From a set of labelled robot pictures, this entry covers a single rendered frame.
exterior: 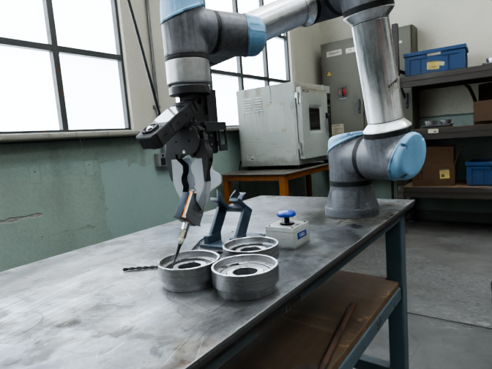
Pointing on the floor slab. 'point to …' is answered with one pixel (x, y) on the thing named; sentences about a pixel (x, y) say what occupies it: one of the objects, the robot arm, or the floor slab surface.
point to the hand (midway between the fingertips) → (192, 203)
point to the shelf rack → (473, 73)
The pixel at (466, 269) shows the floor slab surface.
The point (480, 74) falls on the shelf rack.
